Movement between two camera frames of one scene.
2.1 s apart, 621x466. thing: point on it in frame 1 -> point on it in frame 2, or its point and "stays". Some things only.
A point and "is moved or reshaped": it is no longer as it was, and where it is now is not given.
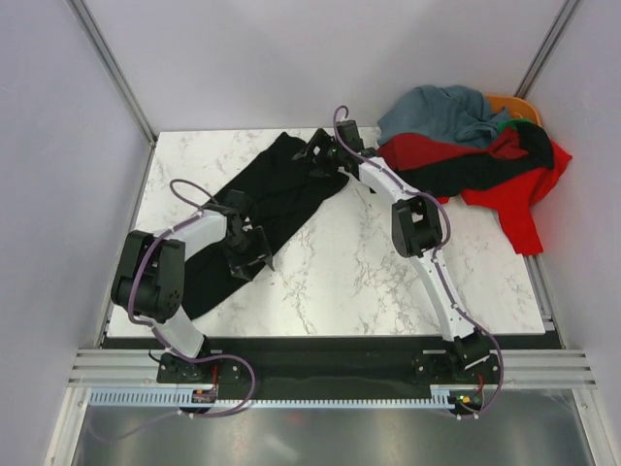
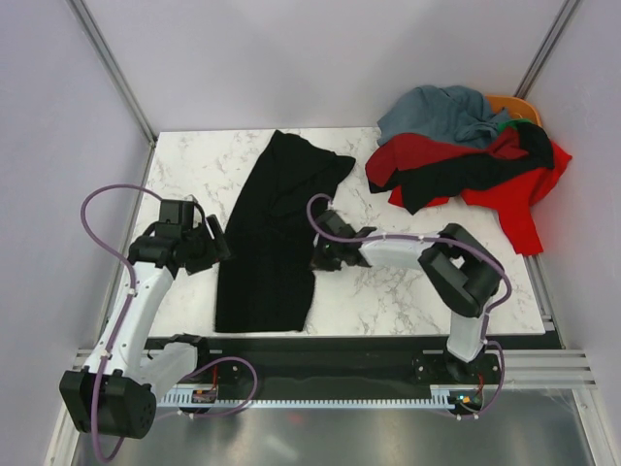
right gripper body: (334, 152) -> (325, 256)
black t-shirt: (280, 188) is moved or reshaped
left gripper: (260, 246) -> (215, 249)
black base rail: (328, 364) stays
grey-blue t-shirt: (458, 115) stays
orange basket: (517, 107) stays
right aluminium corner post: (567, 14) stays
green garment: (512, 122) stays
